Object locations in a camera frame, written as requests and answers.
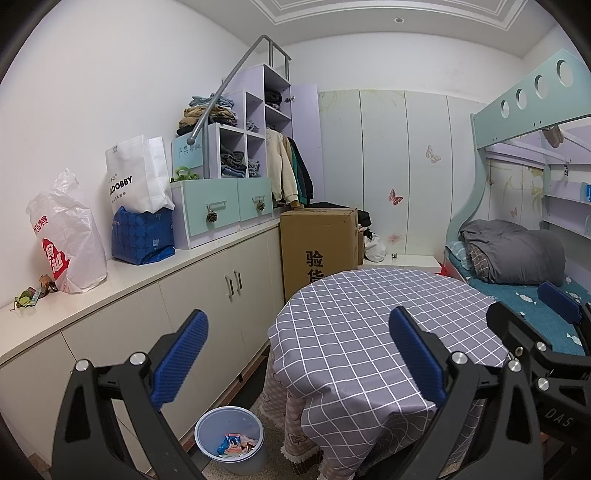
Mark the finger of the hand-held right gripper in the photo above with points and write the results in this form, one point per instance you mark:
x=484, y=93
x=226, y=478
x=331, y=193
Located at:
x=512, y=330
x=558, y=300

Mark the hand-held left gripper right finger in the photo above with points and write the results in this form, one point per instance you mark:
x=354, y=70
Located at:
x=415, y=360

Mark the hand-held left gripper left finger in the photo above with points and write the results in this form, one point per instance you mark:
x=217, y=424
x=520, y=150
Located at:
x=180, y=357

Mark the small blue wrapper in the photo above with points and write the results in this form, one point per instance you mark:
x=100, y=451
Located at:
x=225, y=446

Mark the red white small wrapper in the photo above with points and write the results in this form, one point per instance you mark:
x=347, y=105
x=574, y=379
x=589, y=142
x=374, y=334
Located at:
x=240, y=438

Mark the light blue trash bin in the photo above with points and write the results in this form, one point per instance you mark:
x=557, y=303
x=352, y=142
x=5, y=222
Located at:
x=251, y=461

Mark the teal candy print bed sheet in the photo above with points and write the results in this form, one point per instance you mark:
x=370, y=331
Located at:
x=517, y=295

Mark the grey duvet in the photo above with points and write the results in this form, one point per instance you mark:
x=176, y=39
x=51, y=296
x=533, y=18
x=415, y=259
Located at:
x=512, y=254

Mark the grey checked tablecloth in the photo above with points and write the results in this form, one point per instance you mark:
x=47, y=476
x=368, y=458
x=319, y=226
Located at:
x=351, y=332

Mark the white low cabinet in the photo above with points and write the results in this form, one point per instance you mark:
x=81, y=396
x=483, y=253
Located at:
x=138, y=300

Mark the red stool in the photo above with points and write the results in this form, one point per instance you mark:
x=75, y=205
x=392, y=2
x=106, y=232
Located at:
x=444, y=271

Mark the light blue pillow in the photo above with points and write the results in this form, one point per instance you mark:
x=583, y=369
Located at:
x=455, y=252

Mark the white low platform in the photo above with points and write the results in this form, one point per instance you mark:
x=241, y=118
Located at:
x=411, y=263

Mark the blue box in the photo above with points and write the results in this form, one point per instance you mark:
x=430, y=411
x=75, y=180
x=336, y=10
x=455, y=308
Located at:
x=587, y=193

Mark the pink flower sticker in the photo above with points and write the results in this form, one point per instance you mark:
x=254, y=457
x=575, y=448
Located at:
x=394, y=238

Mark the blue patterned bag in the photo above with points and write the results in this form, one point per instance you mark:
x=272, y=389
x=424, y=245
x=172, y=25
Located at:
x=138, y=240

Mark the small cardboard box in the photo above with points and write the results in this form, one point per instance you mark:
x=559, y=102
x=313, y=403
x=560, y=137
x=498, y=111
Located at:
x=360, y=247

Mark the small brown carton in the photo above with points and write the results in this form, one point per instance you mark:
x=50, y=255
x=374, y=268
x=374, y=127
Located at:
x=48, y=284

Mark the wide teal drawer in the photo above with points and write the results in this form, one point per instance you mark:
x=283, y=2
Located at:
x=198, y=207

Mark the large cardboard box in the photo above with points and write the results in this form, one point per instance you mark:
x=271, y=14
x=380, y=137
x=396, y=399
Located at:
x=314, y=240

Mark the tan hanging pouch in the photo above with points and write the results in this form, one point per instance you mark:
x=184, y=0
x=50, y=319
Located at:
x=554, y=137

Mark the pink butterfly sticker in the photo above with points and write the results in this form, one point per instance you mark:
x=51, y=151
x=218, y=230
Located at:
x=395, y=197

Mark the green crumpled wrapper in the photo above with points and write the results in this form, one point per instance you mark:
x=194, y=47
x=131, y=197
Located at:
x=25, y=297

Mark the narrow teal drawer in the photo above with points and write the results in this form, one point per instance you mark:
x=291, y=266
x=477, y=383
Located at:
x=249, y=205

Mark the white plastic bag red print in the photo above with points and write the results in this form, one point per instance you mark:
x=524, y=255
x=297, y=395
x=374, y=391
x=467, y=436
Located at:
x=69, y=230

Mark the white paper shopping bag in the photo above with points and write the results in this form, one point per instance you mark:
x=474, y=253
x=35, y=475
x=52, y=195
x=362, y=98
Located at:
x=134, y=175

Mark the cream butterfly sticker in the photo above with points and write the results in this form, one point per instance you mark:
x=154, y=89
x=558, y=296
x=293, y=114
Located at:
x=432, y=154

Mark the folded dark jeans stack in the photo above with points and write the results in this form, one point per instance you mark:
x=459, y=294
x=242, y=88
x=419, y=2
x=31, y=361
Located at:
x=233, y=164

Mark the white wardrobe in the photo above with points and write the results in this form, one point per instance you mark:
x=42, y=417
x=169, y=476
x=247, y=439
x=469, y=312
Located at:
x=369, y=161

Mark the lilac white stair cabinet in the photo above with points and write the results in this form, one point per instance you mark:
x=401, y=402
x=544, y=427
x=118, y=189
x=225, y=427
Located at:
x=211, y=152

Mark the black hanging jacket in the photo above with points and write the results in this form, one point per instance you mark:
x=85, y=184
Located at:
x=307, y=180

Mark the beige hanging jacket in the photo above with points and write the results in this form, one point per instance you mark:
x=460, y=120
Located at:
x=279, y=168

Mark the green hanging jacket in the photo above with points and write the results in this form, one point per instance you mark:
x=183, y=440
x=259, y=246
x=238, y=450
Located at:
x=298, y=173

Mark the folded khaki clothes stack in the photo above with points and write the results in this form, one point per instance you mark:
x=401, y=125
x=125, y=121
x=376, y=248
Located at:
x=207, y=121

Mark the folded grey clothes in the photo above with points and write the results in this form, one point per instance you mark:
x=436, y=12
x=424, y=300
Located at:
x=254, y=127

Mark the folded blue jeans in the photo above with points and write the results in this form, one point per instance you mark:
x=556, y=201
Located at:
x=210, y=101

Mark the folded black clothes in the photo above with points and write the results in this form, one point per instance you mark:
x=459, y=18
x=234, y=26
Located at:
x=273, y=100

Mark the grey metal handrail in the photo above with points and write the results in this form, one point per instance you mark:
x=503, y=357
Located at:
x=240, y=64

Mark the teal bunk bed frame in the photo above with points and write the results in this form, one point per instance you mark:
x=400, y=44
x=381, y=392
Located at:
x=531, y=106

